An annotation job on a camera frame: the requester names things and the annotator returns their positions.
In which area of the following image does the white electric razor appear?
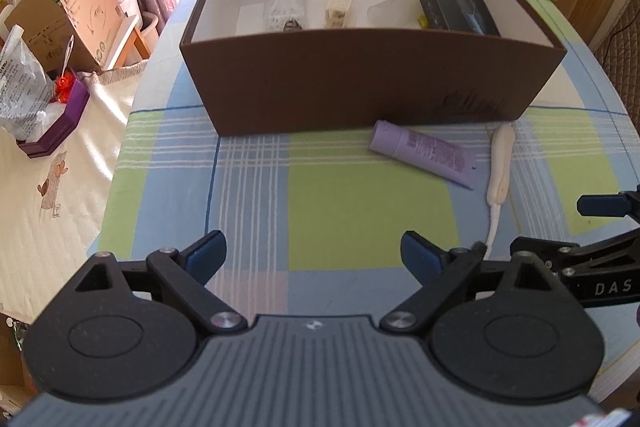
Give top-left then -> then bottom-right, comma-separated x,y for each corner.
485,124 -> 515,259

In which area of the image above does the purple cream tube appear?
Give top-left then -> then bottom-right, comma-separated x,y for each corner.
369,120 -> 476,190

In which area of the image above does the black shaver box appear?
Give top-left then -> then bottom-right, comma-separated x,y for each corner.
420,0 -> 500,37

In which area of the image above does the black hair claw clip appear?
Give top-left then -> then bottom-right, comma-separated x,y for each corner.
282,18 -> 303,32

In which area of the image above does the clear bag of floss picks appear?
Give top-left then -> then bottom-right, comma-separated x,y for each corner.
264,0 -> 307,32

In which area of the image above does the beige hair comb clip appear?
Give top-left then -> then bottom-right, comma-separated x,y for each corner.
324,0 -> 352,28

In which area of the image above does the yellow snack packet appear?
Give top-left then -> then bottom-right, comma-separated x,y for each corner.
412,0 -> 430,29

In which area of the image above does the checkered tablecloth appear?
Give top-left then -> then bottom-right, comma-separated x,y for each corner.
93,0 -> 639,317

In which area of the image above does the quilted brown chair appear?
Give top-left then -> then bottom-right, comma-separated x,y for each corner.
596,0 -> 640,129

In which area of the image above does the brown cardboard storage box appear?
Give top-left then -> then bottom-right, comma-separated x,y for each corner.
180,0 -> 566,136

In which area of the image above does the purple tray box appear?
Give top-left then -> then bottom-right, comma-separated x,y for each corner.
16,79 -> 90,158

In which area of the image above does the crumpled clear plastic bag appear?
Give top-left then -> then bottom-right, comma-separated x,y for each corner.
0,25 -> 54,141

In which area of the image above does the brown cardboard boxes stack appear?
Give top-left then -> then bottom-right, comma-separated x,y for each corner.
4,0 -> 134,72

